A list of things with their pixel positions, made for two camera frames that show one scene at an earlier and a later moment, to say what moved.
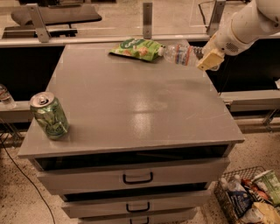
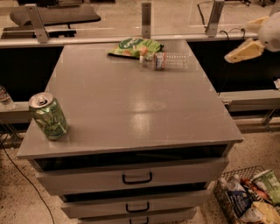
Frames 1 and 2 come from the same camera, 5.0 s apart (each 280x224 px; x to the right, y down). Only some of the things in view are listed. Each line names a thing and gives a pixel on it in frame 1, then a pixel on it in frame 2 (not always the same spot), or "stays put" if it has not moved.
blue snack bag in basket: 240,200 stays put
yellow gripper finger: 214,58 → 251,48
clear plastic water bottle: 182,53 → 166,60
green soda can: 50,115 stays put
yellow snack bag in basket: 271,214 stays put
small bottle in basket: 236,185 stays put
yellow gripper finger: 211,45 → 253,25
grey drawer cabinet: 129,141 stays put
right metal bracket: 216,16 stays put
